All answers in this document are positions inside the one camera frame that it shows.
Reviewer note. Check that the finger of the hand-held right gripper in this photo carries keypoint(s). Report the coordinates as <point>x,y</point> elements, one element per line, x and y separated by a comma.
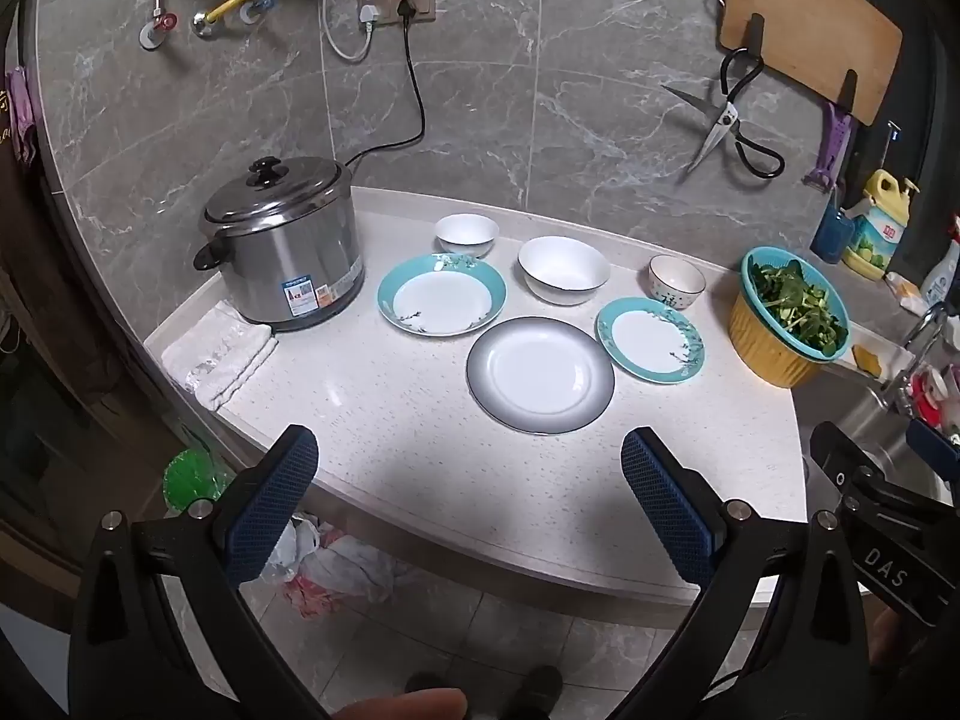
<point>934,450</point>
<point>836,457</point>

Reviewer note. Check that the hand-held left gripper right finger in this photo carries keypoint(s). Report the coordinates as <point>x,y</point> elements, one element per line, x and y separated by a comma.
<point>664,502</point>

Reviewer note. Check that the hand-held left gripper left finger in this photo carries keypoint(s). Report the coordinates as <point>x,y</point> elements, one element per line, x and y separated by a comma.
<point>279,495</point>

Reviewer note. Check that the small teal rim plate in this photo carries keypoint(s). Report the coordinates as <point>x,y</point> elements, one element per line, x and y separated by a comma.
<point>649,337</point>

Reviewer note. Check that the grey rim white plate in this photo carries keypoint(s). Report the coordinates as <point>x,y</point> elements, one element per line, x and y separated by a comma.
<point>536,375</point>

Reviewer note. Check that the small patterned ceramic bowl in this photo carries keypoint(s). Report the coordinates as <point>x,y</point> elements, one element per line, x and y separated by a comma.
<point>675,291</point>

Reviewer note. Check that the large teal rim deep plate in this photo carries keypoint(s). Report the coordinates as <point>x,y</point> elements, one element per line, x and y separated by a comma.
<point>439,300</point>

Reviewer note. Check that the large white bowl dark rim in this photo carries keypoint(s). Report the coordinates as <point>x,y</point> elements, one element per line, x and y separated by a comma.
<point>562,266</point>

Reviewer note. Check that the small white bowl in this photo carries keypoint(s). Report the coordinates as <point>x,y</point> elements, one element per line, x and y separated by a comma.
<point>466,231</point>

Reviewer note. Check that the person's left hand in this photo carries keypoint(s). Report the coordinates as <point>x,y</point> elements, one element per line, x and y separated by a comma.
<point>405,706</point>

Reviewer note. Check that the stainless steel sink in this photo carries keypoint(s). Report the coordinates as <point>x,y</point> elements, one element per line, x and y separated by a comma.
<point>862,420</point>

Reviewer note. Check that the red white plastic item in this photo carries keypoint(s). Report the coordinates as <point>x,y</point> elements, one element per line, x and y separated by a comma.
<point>934,397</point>

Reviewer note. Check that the green plastic bag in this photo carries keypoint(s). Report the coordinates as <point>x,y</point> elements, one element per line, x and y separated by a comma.
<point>191,476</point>

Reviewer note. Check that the pink white plastic bag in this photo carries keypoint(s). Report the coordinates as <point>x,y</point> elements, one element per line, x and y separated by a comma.
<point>345,577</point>

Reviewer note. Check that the metal faucet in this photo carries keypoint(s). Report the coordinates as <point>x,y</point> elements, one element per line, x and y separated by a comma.
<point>919,337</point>

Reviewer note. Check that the yellow ribbed basket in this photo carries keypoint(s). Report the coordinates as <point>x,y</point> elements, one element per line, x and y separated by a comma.
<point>765,352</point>

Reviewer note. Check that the folded white towel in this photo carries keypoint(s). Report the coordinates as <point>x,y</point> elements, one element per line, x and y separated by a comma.
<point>217,356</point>

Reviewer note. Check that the green leafy vegetables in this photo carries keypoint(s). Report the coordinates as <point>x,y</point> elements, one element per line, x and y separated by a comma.
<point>802,307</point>

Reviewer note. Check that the white yellow dish sponge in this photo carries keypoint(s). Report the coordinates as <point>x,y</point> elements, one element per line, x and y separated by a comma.
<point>902,292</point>

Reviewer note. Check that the white spray bottle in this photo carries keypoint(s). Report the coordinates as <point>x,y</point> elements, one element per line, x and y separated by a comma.
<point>945,270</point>

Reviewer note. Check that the teal plastic colander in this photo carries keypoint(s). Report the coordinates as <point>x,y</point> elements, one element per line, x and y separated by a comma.
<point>746,274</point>

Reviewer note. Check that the blue cup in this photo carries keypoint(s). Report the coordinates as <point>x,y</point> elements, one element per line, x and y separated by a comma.
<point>829,232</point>

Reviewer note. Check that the yellow dish soap bottle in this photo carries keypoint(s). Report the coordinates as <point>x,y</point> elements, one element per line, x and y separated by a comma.
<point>874,232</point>

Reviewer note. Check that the person's black shoe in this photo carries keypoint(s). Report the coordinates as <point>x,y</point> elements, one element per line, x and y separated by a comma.
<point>532,694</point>

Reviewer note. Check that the stainless steel electric cooker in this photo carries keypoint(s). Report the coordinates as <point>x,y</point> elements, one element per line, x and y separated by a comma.
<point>285,255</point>

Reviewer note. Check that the purple peeler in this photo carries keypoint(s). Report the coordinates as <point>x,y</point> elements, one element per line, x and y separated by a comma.
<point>834,139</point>

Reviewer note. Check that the wooden cutting board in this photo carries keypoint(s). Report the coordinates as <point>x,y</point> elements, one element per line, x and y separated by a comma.
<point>795,15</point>

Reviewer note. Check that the purple cloth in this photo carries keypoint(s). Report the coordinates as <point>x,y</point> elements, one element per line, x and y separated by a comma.
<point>21,112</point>

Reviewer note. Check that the black wall hook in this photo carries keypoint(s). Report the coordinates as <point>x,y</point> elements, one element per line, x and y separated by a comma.
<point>756,34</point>
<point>848,90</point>

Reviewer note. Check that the metal wall valve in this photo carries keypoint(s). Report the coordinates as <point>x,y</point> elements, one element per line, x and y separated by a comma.
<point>201,24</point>

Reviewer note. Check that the beige wall socket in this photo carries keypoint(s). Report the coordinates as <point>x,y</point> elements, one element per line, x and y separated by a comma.
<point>424,7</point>

